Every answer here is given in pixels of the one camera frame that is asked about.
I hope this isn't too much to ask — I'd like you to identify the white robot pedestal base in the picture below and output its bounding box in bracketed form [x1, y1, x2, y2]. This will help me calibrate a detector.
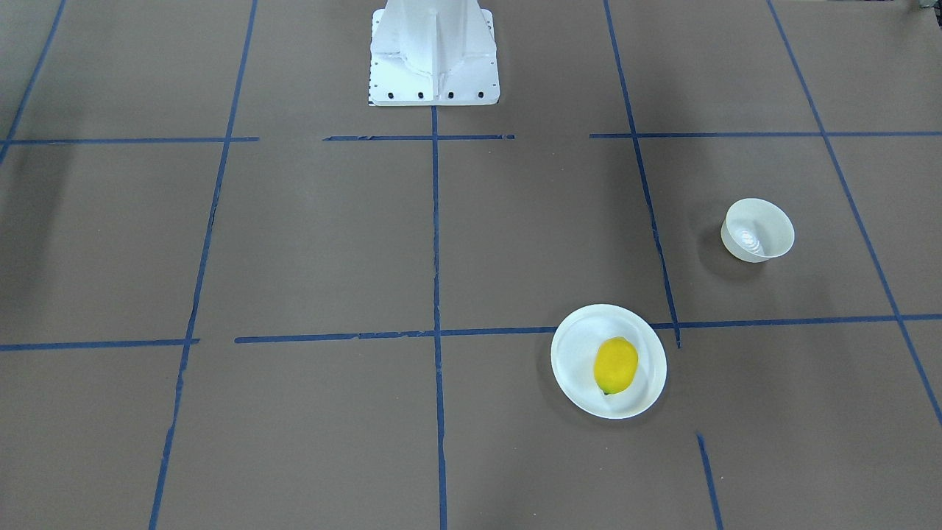
[367, 1, 501, 107]

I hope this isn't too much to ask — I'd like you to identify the white bowl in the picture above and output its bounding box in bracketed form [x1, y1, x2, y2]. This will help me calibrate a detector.
[720, 197, 796, 263]

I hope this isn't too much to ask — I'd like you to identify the yellow lemon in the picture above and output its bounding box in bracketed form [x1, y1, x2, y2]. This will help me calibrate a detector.
[592, 336, 640, 395]

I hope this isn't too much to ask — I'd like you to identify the white round plate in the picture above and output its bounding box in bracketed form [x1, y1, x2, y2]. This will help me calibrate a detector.
[550, 304, 668, 420]

